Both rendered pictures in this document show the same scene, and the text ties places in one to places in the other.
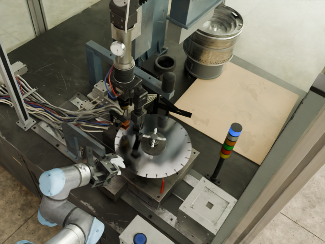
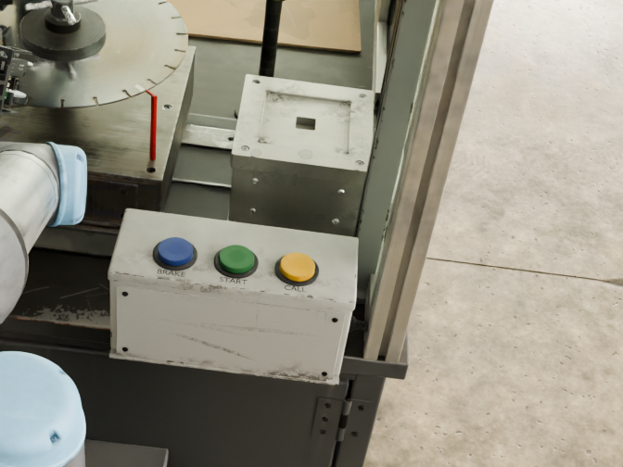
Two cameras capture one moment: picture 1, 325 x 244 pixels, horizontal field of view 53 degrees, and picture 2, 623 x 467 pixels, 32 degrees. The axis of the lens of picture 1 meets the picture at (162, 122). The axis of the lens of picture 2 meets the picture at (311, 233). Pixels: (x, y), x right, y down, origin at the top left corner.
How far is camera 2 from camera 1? 0.65 m
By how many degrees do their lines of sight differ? 24
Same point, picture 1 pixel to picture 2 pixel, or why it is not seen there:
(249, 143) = (300, 17)
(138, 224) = (144, 226)
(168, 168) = (146, 68)
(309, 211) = (498, 228)
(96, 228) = (73, 151)
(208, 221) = (325, 152)
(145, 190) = (104, 168)
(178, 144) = (136, 15)
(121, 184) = not seen: hidden behind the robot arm
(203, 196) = (276, 111)
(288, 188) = not seen: outside the picture
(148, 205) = not seen: hidden behind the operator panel
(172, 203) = (190, 200)
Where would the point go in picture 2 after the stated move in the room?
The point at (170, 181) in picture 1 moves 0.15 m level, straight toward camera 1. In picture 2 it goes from (162, 128) to (192, 199)
